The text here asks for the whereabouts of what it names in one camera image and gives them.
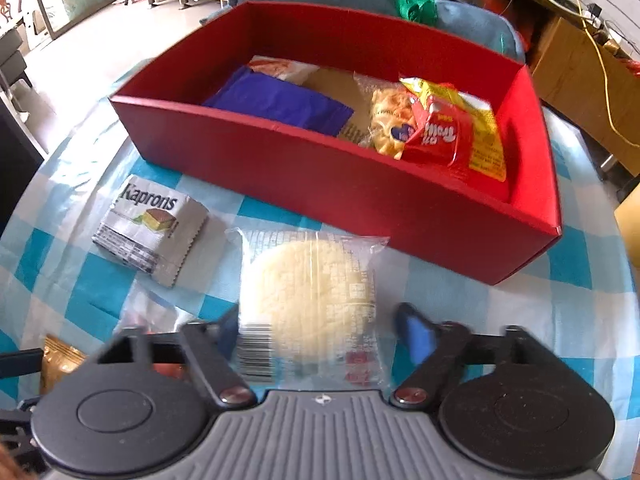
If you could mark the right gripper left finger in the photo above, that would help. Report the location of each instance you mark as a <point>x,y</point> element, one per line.
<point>195,340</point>

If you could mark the round rice cracker pack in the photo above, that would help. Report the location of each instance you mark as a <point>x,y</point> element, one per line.
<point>308,313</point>

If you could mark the white Kaprons wafer pack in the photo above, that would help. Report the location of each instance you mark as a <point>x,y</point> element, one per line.
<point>151,228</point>

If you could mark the gold foil snack packet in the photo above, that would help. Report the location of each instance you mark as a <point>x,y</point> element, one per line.
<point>59,359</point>

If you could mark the pink sausages vacuum pack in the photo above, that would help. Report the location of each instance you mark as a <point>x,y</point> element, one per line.
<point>145,309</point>

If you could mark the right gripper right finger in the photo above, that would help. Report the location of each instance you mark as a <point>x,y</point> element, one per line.
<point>421,337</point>

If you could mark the green string bag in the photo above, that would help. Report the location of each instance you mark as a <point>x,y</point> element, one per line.
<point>418,11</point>

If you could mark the purple snack packet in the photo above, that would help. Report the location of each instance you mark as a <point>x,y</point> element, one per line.
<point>267,97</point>

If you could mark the red cardboard box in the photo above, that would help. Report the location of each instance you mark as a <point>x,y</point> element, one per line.
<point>421,211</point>

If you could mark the red Trolli candy packet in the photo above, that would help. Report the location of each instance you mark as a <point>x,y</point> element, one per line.
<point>443,135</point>

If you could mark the yellow corn puffs bag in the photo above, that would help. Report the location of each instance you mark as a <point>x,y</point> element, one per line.
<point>392,122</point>

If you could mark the blue white checkered tablecloth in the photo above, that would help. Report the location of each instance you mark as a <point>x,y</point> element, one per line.
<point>580,298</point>

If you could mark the white spicy strips snack bag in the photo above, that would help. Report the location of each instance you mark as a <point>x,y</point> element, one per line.
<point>280,68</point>

